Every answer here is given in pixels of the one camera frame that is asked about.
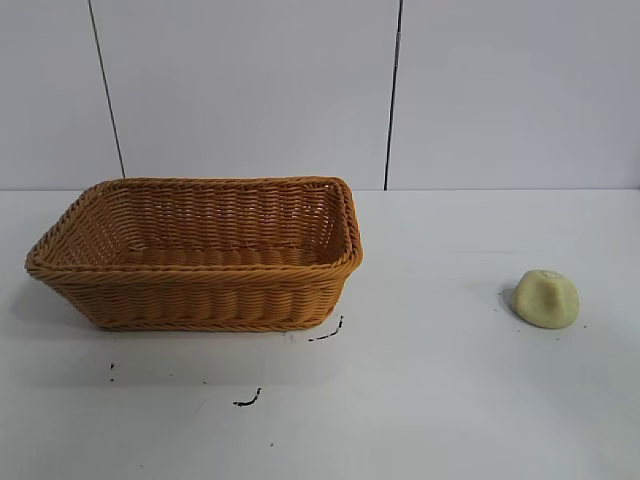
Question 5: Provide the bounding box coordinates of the pale yellow egg yolk pastry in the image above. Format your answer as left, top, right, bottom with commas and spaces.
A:
510, 269, 582, 330

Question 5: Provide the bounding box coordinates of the brown woven wicker basket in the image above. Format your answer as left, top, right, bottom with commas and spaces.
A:
25, 174, 365, 333

